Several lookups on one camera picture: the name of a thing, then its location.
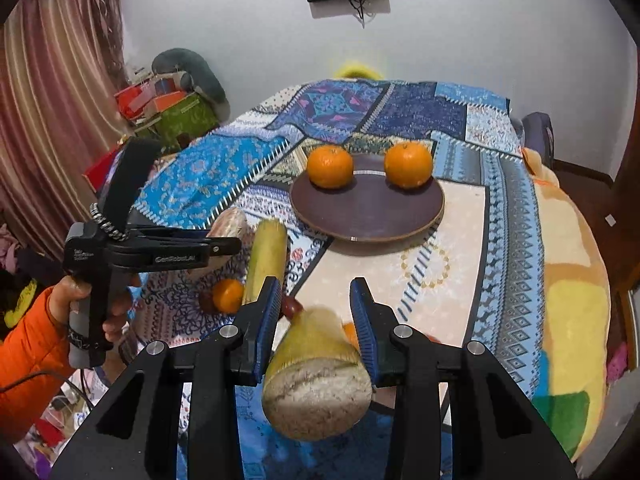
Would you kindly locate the purple chair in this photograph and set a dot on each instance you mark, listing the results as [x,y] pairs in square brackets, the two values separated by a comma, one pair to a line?
[537,135]

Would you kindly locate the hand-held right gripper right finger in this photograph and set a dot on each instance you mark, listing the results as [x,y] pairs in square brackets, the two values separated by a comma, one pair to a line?
[361,330]

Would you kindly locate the orange red boxes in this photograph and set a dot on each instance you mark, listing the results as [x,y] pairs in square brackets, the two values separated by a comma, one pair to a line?
[150,97]

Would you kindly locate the dark red jujube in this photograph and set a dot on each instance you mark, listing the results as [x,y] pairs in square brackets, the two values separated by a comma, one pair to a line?
[206,301]

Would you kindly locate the round brown plate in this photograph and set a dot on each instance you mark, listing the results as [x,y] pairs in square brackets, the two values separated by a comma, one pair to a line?
[370,210]

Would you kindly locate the green gift box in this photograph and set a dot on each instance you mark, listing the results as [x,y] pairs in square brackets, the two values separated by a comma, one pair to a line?
[187,117]

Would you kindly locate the slim yellow sugarcane piece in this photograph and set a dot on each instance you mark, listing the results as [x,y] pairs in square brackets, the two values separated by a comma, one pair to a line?
[267,255]

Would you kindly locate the blue patchwork blanket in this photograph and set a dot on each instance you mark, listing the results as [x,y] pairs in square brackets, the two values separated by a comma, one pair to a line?
[450,260]

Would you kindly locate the yellow cartoon blanket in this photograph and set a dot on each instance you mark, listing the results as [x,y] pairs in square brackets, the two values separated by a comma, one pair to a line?
[570,285]

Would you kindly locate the small orange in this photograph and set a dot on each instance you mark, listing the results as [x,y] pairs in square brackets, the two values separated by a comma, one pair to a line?
[229,296]
[351,335]

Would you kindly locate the thick yellow sugarcane piece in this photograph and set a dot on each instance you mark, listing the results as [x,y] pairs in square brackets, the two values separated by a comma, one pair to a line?
[315,390]

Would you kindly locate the yellow plush toy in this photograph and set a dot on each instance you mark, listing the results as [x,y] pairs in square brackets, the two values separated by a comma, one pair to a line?
[357,70]

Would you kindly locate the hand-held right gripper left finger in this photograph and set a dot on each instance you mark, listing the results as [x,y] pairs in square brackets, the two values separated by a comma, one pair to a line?
[270,330]

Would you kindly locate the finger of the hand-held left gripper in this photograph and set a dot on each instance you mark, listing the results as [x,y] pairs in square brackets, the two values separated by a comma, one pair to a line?
[170,257]
[170,233]

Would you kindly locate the large orange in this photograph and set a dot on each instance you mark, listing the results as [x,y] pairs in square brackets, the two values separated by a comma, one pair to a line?
[330,166]
[408,165]

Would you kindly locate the striped pink curtain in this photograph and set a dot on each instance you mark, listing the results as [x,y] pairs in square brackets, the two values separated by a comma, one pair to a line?
[55,110]

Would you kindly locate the person's left forearm orange sleeve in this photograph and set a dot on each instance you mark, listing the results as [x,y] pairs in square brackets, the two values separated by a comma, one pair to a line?
[30,360]

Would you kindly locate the person's left hand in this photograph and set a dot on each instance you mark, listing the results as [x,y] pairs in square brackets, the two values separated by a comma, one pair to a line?
[62,300]

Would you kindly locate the brownish sugarcane piece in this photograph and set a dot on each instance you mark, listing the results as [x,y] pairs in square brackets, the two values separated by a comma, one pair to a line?
[230,227]

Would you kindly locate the red packet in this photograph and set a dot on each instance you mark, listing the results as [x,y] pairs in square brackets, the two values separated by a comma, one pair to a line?
[102,170]

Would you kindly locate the grey neck pillow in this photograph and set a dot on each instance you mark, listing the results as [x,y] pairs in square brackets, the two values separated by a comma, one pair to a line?
[200,67]

